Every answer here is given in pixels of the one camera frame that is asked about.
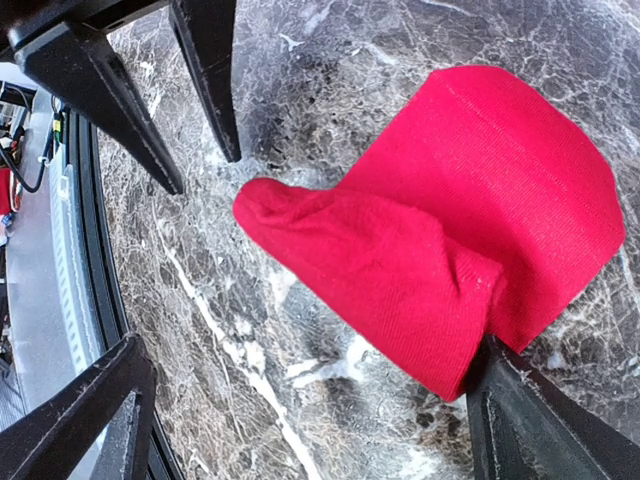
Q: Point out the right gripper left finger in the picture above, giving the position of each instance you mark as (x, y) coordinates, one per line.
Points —
(49, 442)

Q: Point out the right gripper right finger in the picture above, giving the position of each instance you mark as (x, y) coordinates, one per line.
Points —
(523, 427)

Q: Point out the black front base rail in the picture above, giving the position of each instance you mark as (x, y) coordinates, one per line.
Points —
(84, 156)

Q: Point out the white slotted cable duct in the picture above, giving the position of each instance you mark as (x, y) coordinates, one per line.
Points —
(79, 315)

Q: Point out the red sock plain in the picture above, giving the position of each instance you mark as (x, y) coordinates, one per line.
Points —
(481, 209)

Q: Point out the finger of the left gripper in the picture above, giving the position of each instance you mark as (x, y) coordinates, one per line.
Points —
(204, 30)

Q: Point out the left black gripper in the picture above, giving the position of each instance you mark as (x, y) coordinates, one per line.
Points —
(53, 46)

